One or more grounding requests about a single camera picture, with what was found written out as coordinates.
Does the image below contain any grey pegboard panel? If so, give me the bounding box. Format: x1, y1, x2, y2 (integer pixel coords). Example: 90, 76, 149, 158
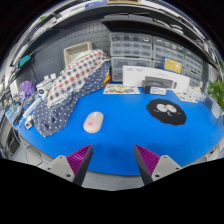
31, 19, 113, 84

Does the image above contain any white boxy device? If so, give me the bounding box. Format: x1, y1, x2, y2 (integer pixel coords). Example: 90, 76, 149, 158
35, 78, 54, 98

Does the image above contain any yellow blue-edged box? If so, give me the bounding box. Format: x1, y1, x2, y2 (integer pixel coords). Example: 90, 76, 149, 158
161, 57, 183, 75

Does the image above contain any white cylindrical tool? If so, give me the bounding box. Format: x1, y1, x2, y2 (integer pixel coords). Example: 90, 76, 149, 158
22, 99, 44, 120

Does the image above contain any clear plastic container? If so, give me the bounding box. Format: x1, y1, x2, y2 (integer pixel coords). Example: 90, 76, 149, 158
186, 85, 208, 103

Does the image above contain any green potted plant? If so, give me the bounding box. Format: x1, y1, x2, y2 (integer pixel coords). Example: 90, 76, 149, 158
206, 79, 224, 119

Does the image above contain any yellow red toy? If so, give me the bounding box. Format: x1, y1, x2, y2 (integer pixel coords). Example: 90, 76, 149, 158
103, 73, 112, 85

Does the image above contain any small white camera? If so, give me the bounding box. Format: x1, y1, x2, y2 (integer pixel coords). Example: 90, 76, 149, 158
23, 114, 35, 130

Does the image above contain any small black box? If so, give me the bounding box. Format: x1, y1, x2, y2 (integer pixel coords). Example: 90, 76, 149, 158
142, 79, 168, 96

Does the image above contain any purple plastic bag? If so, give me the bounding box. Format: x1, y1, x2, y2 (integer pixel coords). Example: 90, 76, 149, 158
18, 79, 37, 98

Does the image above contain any pink computer mouse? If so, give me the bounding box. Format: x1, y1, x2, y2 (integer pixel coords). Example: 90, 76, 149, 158
82, 111, 105, 134

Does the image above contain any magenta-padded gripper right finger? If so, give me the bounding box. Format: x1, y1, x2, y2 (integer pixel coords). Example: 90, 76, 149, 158
133, 143, 183, 187

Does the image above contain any red blue checked cloth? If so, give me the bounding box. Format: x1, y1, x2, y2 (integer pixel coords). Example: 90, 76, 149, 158
46, 49, 111, 108

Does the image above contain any colourful sticker sheet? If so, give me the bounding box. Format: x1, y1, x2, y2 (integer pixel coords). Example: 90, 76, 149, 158
174, 91, 198, 104
102, 83, 142, 96

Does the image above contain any woven wicker basket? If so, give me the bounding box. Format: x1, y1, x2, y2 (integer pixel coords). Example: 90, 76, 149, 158
63, 41, 94, 66

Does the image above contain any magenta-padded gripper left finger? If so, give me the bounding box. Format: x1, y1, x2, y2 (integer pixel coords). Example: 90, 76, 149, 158
44, 143, 94, 187

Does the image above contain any navy polka dot cloth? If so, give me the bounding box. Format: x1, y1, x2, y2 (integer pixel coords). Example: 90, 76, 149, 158
32, 61, 112, 138

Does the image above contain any wall shelf unit with items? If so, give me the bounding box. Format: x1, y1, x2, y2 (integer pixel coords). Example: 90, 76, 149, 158
6, 0, 223, 71

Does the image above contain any black round mouse pad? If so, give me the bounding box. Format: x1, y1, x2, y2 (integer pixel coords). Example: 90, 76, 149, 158
146, 98, 188, 127

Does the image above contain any long white keyboard box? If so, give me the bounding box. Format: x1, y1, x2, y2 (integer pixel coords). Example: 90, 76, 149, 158
122, 64, 191, 94

